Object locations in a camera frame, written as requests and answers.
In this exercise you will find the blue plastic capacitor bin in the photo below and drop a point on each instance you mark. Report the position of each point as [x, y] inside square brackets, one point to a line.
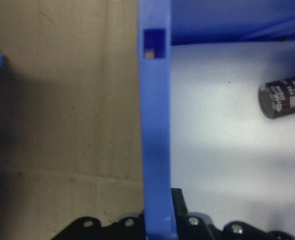
[155, 125]

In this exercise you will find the white foam bin liner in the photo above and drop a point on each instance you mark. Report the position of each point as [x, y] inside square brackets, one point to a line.
[225, 150]

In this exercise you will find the large black capacitor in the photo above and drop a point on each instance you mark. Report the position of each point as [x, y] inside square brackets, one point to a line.
[285, 97]

